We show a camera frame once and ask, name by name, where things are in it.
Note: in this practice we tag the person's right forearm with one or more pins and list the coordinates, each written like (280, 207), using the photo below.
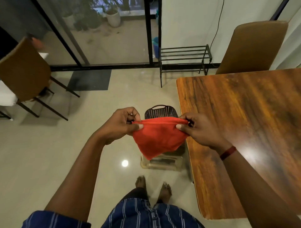
(261, 195)

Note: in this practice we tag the dark grey door mat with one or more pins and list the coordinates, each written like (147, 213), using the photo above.
(90, 79)

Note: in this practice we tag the person's left thumb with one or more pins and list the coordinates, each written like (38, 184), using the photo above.
(136, 128)

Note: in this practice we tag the person's right hand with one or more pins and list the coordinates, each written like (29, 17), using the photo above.
(203, 131)

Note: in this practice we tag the blue striped shirt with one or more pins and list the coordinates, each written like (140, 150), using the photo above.
(141, 216)

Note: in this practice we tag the beige plastic stool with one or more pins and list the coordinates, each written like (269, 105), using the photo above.
(165, 161)

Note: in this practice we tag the person's right foot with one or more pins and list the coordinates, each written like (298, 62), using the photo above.
(164, 192)

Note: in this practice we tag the green potted plants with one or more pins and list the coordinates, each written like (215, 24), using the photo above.
(90, 16)

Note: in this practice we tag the dark trousers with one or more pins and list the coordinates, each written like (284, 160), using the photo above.
(136, 193)

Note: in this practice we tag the person's left hand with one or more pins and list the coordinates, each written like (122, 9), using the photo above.
(116, 125)

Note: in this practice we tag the brown chair with black legs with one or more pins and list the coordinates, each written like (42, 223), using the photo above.
(23, 70)
(254, 47)

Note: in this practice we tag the person's left foot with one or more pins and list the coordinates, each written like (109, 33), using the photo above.
(140, 182)

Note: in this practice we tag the black metal shoe rack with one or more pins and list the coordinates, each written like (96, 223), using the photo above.
(185, 55)

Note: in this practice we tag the blue plastic bucket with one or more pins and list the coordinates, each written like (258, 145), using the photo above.
(156, 48)

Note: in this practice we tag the white plant pot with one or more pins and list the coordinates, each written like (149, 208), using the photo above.
(113, 17)

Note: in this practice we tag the red cloth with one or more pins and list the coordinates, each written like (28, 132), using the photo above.
(158, 137)

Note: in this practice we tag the person's left forearm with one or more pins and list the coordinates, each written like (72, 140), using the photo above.
(78, 173)

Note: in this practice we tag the red wristband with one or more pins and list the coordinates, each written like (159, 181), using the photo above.
(227, 153)

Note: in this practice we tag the person's foot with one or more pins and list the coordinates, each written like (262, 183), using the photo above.
(140, 182)
(164, 192)

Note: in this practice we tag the person's right thumb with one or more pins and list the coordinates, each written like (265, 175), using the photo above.
(182, 128)

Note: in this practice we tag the black perforated plastic basket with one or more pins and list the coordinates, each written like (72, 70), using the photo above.
(161, 112)

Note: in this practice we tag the black sliding door frame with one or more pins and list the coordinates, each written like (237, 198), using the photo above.
(148, 32)

